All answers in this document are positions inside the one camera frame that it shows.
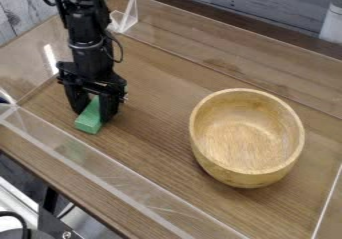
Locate black metal table leg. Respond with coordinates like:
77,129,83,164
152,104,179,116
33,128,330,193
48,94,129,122
43,187,59,214

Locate light wooden bowl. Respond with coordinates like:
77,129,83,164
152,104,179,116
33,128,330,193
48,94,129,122
188,88,306,188

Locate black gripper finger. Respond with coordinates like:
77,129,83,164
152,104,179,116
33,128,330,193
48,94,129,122
64,84,89,114
99,93,120,123

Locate clear acrylic tray walls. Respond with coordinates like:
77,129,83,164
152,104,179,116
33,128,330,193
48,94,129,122
0,0,342,239

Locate white cylinder container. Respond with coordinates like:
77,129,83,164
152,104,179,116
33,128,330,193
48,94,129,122
319,0,342,45

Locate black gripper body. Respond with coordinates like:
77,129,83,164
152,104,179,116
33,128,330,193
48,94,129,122
56,61,127,101

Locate green rectangular block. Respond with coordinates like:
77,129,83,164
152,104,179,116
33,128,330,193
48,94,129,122
75,96,101,134

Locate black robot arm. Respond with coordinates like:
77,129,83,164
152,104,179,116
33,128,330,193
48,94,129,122
43,0,127,123

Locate black cable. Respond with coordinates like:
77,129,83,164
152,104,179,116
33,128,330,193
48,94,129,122
0,210,32,239

